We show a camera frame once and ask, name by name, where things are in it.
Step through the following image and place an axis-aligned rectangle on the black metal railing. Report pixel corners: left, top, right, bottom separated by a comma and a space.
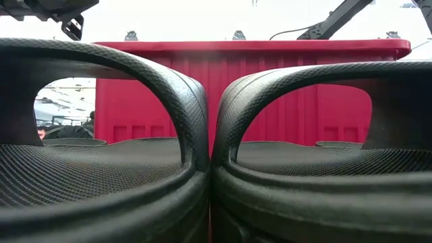
35, 115, 90, 128

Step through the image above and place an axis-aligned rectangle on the red plastic bin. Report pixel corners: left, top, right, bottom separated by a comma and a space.
92, 38, 412, 153

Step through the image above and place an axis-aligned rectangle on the black bag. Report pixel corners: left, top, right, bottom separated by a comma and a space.
43, 124, 95, 140

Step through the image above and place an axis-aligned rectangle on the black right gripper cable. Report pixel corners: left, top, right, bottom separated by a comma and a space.
269, 22, 320, 41

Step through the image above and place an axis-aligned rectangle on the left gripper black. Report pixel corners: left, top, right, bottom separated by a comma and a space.
0, 0, 101, 42

